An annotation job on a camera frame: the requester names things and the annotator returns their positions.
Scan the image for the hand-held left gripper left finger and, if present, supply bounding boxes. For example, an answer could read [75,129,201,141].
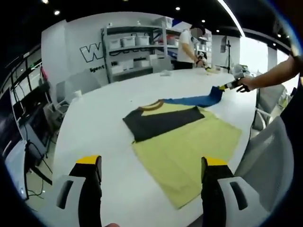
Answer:
[55,155,103,227]

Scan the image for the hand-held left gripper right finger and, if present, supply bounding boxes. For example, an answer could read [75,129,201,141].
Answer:
[201,156,260,227]

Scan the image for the yellow blue grey garment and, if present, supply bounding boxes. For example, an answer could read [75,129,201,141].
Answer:
[122,85,242,210]

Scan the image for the person's right hand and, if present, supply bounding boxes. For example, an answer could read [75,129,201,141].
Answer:
[236,77,258,94]

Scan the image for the person's left hand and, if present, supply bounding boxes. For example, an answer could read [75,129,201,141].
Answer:
[103,216,123,227]

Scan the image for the black tripod stand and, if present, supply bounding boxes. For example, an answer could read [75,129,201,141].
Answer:
[223,40,234,74]

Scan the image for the white office chair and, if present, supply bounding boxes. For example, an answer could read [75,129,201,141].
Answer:
[254,84,286,130]

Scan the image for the grey mesh chair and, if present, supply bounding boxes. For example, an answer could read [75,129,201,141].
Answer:
[234,115,294,213]

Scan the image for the white side desk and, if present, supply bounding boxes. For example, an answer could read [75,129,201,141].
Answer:
[4,141,32,200]

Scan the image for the grey metal shelf rack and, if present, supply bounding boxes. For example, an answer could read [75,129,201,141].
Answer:
[101,23,171,84]

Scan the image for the white storage bin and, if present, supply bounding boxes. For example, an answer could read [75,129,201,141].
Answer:
[109,39,123,49]
[121,36,136,47]
[135,35,151,46]

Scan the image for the black floor cables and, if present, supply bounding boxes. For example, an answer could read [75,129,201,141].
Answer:
[23,139,53,197]

